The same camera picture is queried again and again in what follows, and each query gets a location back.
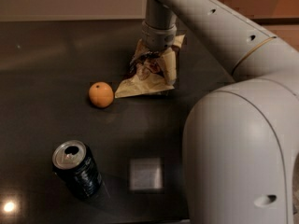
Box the brown chip bag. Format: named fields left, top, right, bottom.
left=114, top=35, right=186, bottom=99

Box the black soda can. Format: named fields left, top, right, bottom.
left=52, top=140, right=102, bottom=200

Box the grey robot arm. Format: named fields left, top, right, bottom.
left=143, top=0, right=299, bottom=224

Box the orange fruit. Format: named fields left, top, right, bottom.
left=89, top=82, right=114, bottom=108

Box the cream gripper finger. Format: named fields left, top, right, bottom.
left=161, top=49, right=177, bottom=85
left=134, top=39, right=150, bottom=61

